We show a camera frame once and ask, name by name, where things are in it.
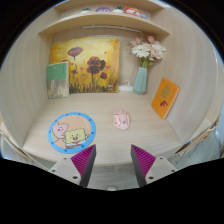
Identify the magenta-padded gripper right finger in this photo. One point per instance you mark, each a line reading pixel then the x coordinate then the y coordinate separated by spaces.
pixel 143 160

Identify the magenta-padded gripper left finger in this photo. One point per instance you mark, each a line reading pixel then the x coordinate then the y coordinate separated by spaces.
pixel 83 160

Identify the pink computer mouse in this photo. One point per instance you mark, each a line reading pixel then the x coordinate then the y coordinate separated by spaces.
pixel 121 120

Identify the round blue-rimmed cartoon mouse pad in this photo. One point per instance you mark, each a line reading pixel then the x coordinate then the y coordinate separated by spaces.
pixel 71 132

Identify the teal faceted vase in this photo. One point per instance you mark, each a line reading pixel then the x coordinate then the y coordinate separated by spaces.
pixel 140 81

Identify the green covered book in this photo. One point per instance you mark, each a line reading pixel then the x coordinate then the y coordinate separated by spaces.
pixel 57 80

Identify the yellow poppy flower painting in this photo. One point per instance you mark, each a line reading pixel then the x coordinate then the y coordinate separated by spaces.
pixel 93 63

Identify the pink and white flower bouquet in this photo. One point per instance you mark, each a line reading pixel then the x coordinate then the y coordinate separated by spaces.
pixel 146 50

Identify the wooden shelf with ornaments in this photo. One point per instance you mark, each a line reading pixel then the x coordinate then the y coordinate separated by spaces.
pixel 100 20

